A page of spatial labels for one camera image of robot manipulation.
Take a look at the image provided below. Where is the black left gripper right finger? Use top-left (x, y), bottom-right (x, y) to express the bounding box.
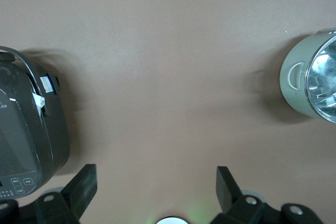
top-left (211, 166), bottom-right (266, 224)

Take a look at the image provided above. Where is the pale green steel-lined pot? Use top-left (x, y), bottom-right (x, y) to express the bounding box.
top-left (279, 28), bottom-right (336, 124)

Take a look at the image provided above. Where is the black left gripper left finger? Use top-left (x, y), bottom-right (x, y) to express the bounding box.
top-left (34, 163), bottom-right (97, 224)

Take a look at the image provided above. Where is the dark grey rice cooker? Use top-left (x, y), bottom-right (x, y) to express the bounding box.
top-left (0, 45), bottom-right (71, 200)

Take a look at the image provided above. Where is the white sticker on rice cooker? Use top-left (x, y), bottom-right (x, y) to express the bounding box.
top-left (40, 76), bottom-right (53, 94)

